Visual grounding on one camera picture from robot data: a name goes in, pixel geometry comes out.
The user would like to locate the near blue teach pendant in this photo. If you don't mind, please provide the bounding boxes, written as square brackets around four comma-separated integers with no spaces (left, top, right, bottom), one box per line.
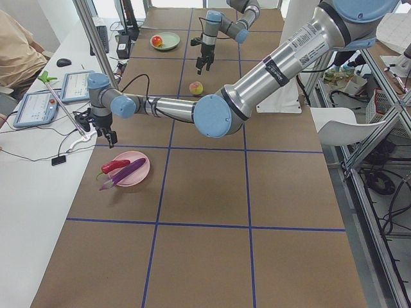
[13,91,58,128]

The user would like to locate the aluminium frame post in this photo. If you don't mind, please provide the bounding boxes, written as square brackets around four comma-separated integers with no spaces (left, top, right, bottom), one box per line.
[73,0,118,89]

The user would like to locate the red orange toy pomegranate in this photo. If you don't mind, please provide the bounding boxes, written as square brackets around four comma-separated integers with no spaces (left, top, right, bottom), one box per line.
[151,35,163,48]

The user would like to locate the white plastic chair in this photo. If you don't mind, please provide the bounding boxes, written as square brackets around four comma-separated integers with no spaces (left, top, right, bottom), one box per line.
[310,107,386,146]

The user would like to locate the green handled reacher stick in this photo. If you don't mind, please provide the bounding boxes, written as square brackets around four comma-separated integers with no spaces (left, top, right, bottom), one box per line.
[37,71,87,140]

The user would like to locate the red toy chili pepper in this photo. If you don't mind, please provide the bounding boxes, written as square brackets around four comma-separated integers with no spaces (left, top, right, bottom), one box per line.
[96,160,131,179]

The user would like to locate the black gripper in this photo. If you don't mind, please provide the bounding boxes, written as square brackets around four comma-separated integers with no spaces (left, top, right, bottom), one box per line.
[190,37,215,74]
[73,108,118,148]

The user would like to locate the black computer mouse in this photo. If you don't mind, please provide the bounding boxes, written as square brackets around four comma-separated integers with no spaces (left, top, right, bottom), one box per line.
[56,58,72,67]

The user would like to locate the toy peach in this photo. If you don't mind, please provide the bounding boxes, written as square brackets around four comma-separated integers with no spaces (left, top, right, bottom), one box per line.
[189,81,204,96]

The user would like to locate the purple toy eggplant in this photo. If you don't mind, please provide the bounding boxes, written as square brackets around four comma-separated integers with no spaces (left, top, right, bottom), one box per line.
[99,158,146,191]

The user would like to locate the pink plate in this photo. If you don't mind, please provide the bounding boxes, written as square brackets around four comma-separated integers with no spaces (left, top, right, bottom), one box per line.
[108,151,150,187]

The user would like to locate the person in beige shirt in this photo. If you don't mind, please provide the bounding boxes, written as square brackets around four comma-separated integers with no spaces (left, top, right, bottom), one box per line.
[1,11,48,90]

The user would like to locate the blue teach pendant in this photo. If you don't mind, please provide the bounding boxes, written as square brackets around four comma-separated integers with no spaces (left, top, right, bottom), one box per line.
[60,71,94,103]
[13,91,58,128]

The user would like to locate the white basket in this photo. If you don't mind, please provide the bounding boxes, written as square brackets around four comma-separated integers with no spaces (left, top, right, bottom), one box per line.
[365,89,399,123]

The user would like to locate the light green plate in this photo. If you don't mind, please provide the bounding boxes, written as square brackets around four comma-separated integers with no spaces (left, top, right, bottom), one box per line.
[150,32,180,51]

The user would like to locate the black power box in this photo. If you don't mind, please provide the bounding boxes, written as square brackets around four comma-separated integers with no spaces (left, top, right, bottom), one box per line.
[116,35,131,60]

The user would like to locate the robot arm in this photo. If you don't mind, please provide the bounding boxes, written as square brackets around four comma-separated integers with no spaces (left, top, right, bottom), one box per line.
[75,1,396,146]
[190,0,261,75]

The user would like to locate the small black usb device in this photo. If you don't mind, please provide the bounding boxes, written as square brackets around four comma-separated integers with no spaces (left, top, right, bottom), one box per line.
[51,155,67,166]

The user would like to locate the black keyboard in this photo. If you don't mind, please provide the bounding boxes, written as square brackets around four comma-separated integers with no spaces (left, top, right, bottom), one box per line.
[95,25,109,53]

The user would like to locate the far blue teach pendant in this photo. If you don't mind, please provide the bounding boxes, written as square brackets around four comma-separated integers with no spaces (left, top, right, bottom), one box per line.
[60,71,94,103]

